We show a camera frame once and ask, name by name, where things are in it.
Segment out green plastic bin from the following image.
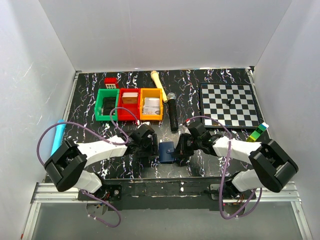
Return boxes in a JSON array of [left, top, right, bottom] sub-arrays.
[[94, 88, 120, 122]]

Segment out yellow plastic bin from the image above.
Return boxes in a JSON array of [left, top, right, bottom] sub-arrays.
[[139, 88, 163, 121]]

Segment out yellow green brick stack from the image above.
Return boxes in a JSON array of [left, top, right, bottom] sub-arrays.
[[246, 122, 269, 143]]

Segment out navy blue card holder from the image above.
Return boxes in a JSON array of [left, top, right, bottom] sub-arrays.
[[158, 141, 175, 164]]

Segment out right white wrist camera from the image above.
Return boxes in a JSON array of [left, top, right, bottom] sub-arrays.
[[180, 120, 192, 133]]

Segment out beige wooden microphone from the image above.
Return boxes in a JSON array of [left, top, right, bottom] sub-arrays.
[[150, 70, 168, 103]]

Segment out black white chessboard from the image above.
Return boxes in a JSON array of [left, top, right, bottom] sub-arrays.
[[199, 82, 261, 129]]

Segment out white cards in yellow bin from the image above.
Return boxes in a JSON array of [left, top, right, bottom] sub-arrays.
[[142, 97, 160, 115]]

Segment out black object in green bin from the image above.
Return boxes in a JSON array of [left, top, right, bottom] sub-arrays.
[[101, 97, 117, 116]]

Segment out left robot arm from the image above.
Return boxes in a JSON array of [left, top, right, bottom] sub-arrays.
[[44, 123, 159, 194]]

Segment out red plastic bin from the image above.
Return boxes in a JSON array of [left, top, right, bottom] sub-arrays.
[[117, 88, 141, 121]]

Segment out black microphone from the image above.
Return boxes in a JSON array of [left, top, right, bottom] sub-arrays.
[[167, 92, 179, 133]]

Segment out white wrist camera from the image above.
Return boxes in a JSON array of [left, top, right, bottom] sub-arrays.
[[139, 121, 151, 127], [180, 120, 192, 133]]

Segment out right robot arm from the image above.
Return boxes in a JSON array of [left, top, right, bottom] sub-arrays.
[[172, 121, 299, 198]]

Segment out black chess piece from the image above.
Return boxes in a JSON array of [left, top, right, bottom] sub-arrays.
[[226, 99, 232, 106]]

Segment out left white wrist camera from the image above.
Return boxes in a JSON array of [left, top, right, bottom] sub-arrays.
[[139, 121, 151, 127]]

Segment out orange cards in red bin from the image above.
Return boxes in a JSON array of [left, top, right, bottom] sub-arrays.
[[121, 92, 139, 104]]

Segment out light blue toy microphone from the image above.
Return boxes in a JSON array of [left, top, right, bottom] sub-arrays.
[[50, 124, 66, 156]]

